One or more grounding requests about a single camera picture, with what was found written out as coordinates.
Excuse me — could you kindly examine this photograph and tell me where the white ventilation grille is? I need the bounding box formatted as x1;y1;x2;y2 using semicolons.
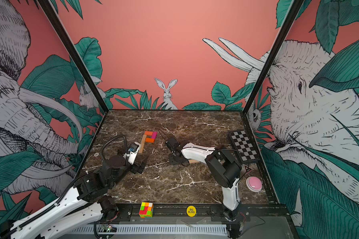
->
68;223;228;236

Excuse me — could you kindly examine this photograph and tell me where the natural wood block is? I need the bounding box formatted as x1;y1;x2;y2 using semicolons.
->
188;159;199;164
141;134;147;144
139;142;145;153

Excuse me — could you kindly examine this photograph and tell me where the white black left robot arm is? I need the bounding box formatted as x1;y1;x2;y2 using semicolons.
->
0;142;143;239

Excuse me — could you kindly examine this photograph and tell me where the colourful puzzle cube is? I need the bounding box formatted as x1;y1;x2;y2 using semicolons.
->
139;202;154;218

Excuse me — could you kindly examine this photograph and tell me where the black white checkerboard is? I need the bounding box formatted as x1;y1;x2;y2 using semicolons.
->
227;129;260;164

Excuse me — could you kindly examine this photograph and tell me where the black front rail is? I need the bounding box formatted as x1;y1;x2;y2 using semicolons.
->
107;203;290;223

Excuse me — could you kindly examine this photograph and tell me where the yellow big blind chip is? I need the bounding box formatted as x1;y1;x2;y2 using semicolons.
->
186;205;197;217

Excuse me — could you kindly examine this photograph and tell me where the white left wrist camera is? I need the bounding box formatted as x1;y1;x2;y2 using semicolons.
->
126;142;141;165

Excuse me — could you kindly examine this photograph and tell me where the pink round button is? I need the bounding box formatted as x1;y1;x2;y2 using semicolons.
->
246;176;262;192

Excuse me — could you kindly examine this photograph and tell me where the magenta block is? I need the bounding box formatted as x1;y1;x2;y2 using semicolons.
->
151;131;158;139

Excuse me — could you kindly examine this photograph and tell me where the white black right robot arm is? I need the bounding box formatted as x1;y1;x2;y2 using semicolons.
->
159;130;242;221

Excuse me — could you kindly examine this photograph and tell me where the small circuit board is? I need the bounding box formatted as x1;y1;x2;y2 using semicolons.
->
98;225;117;234

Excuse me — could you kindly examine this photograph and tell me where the small triangle warning sign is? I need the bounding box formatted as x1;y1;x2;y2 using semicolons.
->
242;164;253;175

